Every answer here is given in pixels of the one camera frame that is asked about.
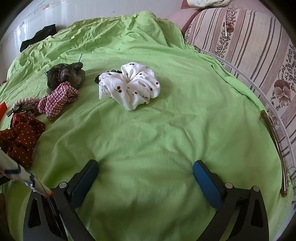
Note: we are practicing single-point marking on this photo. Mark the green blanket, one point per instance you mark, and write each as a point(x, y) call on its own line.
point(150, 143)

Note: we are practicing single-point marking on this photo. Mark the black cloth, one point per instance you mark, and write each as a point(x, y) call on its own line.
point(38, 37)

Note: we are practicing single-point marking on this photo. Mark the red tray with white inside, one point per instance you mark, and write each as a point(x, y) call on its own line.
point(2, 109)

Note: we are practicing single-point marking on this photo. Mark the white floral cloth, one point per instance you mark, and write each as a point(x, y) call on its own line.
point(208, 2)

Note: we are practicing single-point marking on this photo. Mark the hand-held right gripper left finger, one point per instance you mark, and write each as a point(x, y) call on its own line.
point(84, 179)

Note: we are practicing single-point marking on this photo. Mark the clear curved rim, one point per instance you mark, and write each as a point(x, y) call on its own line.
point(252, 82)

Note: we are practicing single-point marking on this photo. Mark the dark red polka dot scrunchie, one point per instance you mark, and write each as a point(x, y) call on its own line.
point(20, 138)

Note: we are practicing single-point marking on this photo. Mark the striped floral sofa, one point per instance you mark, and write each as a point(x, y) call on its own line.
point(254, 53)

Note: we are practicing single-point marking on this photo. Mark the dark grey-green mesh scrunchie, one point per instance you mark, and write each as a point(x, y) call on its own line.
point(66, 76)

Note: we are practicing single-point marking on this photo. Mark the white cherry print scrunchie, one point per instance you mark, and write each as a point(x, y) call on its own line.
point(131, 87)

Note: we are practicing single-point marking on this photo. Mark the red plaid scrunchie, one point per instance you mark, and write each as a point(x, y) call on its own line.
point(57, 99)

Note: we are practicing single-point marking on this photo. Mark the brass curved bar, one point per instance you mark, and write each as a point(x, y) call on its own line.
point(276, 143)

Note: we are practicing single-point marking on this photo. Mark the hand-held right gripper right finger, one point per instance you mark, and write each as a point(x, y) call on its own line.
point(207, 183)

